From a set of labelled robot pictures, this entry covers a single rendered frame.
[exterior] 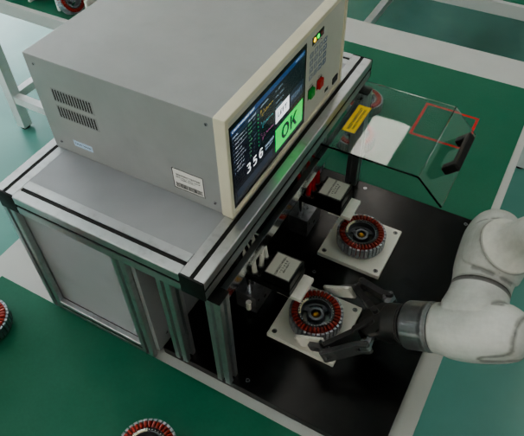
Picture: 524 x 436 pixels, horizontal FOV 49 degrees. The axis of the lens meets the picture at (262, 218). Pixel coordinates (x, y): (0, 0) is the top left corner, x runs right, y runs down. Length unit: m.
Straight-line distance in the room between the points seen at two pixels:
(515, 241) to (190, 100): 0.56
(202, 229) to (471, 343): 0.47
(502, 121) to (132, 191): 1.17
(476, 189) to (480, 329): 0.66
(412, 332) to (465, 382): 1.09
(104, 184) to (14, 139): 2.07
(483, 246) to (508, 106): 0.91
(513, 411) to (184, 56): 1.60
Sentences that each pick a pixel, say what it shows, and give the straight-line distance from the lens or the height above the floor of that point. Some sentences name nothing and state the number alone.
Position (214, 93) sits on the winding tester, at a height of 1.32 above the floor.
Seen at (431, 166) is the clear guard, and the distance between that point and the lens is 1.16.
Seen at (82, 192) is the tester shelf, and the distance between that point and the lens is 1.05.
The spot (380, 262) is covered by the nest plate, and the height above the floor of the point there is 0.78.
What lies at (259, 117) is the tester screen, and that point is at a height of 1.26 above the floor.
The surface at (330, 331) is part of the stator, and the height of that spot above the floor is 0.82.
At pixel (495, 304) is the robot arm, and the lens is 1.02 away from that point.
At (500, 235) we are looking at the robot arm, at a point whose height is 1.08.
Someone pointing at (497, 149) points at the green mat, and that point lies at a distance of 1.73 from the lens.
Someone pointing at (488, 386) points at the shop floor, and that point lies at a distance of 2.14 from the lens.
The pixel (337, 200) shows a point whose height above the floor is 0.92.
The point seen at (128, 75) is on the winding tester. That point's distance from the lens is 0.93.
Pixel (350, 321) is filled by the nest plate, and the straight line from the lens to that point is 1.24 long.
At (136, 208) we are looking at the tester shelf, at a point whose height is 1.11.
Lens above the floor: 1.83
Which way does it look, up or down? 48 degrees down
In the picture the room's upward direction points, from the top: 2 degrees counter-clockwise
